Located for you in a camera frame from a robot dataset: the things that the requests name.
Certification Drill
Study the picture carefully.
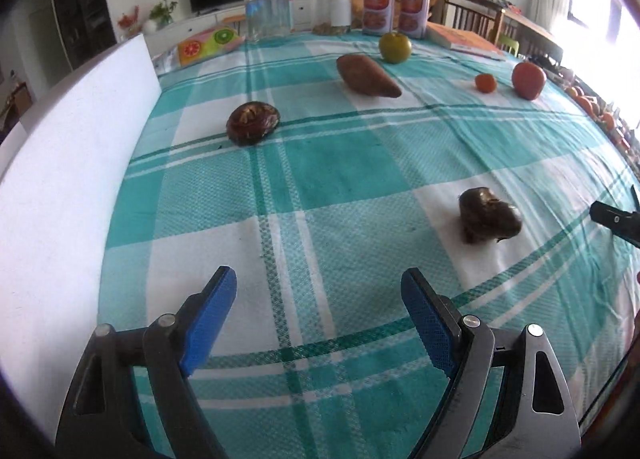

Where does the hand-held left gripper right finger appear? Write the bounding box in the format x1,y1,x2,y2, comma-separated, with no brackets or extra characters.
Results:
400,267,583,459

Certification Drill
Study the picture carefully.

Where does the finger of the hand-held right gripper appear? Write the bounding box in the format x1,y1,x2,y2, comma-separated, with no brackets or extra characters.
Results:
590,201,640,246

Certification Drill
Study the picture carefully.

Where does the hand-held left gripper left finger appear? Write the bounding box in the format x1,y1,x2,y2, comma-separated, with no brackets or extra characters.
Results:
55,266,238,459

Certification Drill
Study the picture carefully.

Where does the pile of oranges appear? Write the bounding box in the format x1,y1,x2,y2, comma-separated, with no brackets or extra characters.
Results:
564,83,628,142

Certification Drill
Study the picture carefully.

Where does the dark brown mushroom near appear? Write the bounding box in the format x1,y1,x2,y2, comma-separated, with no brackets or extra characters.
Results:
458,187,522,245

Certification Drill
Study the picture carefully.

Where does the dark brown mushroom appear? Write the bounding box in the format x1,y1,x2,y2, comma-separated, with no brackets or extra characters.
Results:
226,102,281,146
458,187,522,245

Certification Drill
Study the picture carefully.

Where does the red apple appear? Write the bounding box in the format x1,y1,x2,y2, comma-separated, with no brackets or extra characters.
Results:
511,61,547,100

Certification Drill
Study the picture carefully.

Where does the teal checked tablecloth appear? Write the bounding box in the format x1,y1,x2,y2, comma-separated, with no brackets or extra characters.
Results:
97,28,640,459

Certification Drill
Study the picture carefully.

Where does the white foam board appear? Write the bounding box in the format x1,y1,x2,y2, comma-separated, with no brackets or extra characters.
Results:
0,33,163,392

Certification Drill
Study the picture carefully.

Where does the dark brown mushroom far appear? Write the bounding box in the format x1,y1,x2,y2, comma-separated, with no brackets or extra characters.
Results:
226,102,281,146

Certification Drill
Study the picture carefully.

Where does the wooden table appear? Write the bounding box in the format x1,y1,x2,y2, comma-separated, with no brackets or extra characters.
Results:
500,8,566,67

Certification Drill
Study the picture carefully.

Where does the orange book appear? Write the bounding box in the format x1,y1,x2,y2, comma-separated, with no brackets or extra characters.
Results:
425,22,508,61

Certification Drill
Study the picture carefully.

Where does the wooden chair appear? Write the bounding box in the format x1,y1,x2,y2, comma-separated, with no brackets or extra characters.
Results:
442,0,507,43

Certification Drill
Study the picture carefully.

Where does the sweet potato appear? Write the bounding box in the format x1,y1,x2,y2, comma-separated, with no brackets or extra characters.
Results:
336,53,403,98

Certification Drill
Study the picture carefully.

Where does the fruit print cushion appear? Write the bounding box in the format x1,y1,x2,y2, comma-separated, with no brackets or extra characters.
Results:
178,25,246,68

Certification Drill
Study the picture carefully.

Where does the green apple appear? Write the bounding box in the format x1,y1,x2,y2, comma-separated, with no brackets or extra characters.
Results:
378,32,413,64

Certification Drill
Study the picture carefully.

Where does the red-white can right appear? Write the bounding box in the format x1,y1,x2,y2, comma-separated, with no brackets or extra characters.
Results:
398,0,432,39

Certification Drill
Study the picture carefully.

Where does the red-white can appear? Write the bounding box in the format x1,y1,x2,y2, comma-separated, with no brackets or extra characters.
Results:
361,0,397,36
398,0,432,39

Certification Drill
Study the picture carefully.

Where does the white tv cabinet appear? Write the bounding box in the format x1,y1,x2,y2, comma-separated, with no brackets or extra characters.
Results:
144,0,321,60

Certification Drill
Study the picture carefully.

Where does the potted green plant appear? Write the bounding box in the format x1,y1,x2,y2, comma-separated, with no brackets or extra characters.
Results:
143,0,179,34

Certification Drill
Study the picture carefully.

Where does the clear plastic jar left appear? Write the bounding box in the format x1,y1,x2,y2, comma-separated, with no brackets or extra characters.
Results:
242,0,293,44

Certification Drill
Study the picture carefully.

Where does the red flower plant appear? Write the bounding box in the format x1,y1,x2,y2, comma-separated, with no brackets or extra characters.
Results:
117,6,141,37

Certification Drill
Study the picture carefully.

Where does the red-white can left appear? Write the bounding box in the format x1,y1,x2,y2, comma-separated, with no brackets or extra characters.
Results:
361,0,397,36

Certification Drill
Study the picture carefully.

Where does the clear jar with white label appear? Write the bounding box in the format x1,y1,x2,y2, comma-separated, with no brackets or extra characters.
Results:
310,0,352,36

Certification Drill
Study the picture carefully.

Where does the dark bookcase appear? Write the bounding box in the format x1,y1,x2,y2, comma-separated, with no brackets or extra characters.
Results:
49,0,119,70

